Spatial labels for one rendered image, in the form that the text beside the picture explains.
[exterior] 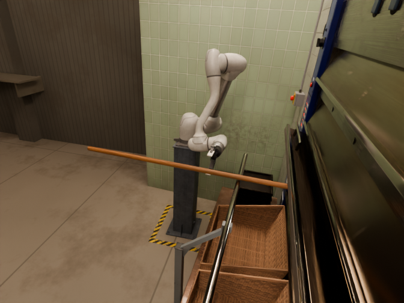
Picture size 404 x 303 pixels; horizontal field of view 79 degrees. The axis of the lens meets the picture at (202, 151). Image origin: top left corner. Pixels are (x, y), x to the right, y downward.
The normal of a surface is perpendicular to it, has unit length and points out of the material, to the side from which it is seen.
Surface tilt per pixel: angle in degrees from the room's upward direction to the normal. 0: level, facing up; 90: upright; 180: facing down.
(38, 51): 90
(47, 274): 0
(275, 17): 90
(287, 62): 90
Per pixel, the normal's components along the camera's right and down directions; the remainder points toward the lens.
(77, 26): -0.20, 0.44
